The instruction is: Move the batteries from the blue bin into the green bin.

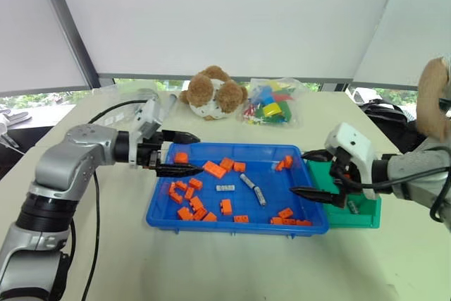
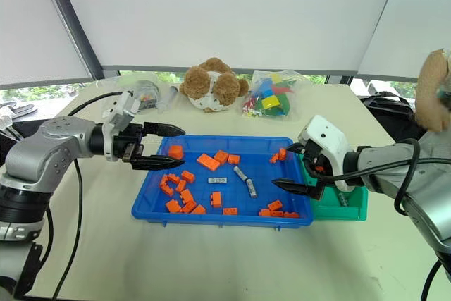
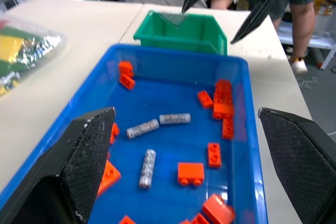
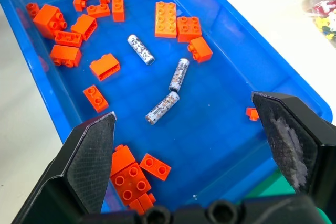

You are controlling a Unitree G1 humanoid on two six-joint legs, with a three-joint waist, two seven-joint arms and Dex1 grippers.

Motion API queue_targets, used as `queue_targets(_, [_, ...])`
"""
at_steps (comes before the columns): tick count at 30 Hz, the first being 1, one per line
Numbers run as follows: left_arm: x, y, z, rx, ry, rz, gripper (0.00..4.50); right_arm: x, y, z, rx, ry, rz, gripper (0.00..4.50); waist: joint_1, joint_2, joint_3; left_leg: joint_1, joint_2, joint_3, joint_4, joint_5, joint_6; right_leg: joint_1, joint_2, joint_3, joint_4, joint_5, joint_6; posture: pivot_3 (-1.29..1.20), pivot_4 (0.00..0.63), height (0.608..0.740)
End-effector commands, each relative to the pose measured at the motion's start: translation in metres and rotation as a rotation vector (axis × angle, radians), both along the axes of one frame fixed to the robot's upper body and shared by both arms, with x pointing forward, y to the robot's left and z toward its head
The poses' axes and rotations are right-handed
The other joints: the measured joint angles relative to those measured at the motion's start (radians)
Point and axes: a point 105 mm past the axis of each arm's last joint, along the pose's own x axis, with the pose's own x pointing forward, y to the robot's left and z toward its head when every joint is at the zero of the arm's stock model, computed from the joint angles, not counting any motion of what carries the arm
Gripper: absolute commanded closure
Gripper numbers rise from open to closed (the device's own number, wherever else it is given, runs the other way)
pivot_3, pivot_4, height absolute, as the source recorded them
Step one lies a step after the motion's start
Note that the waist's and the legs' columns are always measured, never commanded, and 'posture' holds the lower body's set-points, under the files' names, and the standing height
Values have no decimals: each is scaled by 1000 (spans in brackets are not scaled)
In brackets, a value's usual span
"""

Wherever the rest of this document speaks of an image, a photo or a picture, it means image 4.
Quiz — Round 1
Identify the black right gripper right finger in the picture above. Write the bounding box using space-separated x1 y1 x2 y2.
251 91 336 224

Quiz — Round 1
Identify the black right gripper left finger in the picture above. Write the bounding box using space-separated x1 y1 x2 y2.
12 111 117 224

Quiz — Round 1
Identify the green toy brick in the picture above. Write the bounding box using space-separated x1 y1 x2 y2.
243 167 330 224

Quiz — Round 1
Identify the blue plastic bin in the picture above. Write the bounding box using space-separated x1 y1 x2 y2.
0 0 333 214

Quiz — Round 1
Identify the white printed AA battery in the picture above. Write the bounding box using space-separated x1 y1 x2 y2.
168 58 190 92
145 91 181 125
127 34 155 66

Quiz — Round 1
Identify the clear bag of small toys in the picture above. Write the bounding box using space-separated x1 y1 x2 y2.
302 0 336 41

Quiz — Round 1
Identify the orange plastic 2x2 building brick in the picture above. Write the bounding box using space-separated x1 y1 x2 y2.
32 4 68 39

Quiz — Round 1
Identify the light orange 2x4 plastic brick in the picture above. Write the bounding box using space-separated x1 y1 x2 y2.
154 1 179 39

